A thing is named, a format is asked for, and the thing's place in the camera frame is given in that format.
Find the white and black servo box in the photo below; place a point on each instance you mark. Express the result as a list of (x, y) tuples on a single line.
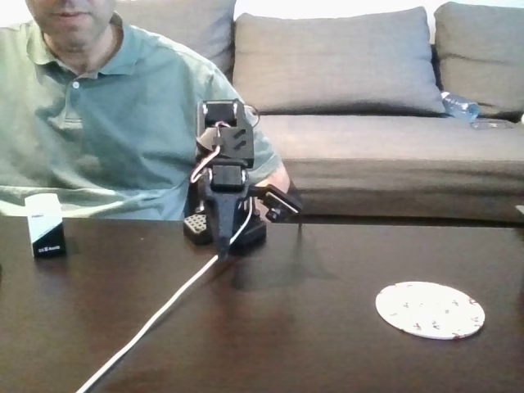
[(46, 229)]

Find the person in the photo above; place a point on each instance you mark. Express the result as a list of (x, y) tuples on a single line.
[(102, 123)]

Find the grey sofa back cushion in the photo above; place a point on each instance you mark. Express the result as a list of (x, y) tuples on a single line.
[(196, 24), (335, 61), (483, 53)]

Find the grey fabric sofa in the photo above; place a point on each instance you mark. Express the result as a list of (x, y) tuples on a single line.
[(389, 155)]

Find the round white speckled coaster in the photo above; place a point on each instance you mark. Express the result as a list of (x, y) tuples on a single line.
[(430, 310)]

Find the clear plastic water bottle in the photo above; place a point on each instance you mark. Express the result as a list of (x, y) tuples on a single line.
[(458, 104)]

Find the clear glass dish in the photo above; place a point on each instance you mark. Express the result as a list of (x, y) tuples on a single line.
[(491, 125)]

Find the black gripper camera mount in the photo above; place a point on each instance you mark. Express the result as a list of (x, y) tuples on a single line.
[(280, 202)]

